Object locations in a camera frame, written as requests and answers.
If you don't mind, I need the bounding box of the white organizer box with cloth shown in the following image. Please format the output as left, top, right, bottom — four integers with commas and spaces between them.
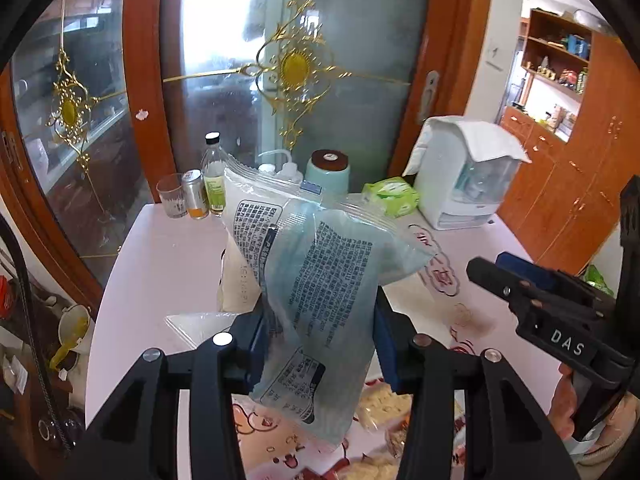
402, 116, 532, 231

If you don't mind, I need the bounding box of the rice cracker packet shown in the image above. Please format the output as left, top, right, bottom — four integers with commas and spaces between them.
327, 457, 403, 480
354, 381, 416, 432

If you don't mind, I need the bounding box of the white snack packet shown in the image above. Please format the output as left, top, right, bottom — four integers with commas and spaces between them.
217, 162, 326, 316

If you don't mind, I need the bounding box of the silver door handle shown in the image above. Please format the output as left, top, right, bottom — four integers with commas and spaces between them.
417, 70, 441, 125

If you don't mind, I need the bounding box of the clear plastic bag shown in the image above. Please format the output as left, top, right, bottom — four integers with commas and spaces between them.
165, 310, 251, 352

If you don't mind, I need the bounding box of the wooden cabinet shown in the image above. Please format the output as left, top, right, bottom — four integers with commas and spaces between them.
499, 7, 640, 281

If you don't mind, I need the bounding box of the green tissue pack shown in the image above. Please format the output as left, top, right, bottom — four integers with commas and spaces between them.
361, 176, 421, 218

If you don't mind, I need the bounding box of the white mug with yellow rim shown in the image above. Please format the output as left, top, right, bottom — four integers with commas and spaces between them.
47, 304, 94, 368

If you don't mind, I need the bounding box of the person's right hand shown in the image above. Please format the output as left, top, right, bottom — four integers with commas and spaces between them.
547, 362, 581, 444

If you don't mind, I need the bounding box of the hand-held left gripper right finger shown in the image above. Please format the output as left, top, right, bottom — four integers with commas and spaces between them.
375, 287, 576, 480

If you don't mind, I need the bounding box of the white squeeze bottle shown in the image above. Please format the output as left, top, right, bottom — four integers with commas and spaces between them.
257, 149, 305, 187

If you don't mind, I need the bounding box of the wooden door with clear glass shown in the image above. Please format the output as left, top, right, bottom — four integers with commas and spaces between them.
0, 0, 176, 306

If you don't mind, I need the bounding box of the clear drinking glass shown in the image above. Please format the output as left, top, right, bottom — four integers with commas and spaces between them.
156, 173, 187, 219

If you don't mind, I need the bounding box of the green plastic bag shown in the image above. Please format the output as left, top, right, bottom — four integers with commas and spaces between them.
582, 264, 616, 297

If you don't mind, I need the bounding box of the glass bottle with green label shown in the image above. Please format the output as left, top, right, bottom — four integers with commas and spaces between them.
201, 132, 230, 217

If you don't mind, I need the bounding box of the black cable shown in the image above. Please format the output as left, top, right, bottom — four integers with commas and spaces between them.
0, 217, 71, 453

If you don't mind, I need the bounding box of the light blue snack packet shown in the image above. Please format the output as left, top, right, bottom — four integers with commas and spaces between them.
250, 195, 436, 453

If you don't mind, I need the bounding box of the wooden door with frosted glass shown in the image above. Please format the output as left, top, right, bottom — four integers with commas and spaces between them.
122, 0, 481, 196

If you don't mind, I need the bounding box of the white light switch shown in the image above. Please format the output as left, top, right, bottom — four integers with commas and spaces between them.
484, 37, 507, 71

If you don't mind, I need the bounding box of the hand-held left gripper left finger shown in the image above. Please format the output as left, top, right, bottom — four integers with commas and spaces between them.
60, 310, 268, 480

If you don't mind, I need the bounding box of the metal drink can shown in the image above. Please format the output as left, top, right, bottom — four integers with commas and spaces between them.
181, 170, 210, 220

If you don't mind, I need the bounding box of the teal canister with brown lid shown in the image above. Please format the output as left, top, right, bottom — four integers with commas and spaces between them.
304, 149, 351, 197

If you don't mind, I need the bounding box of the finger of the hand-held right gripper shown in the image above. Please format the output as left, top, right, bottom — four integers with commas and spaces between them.
466, 256, 552, 322
495, 251, 582, 294

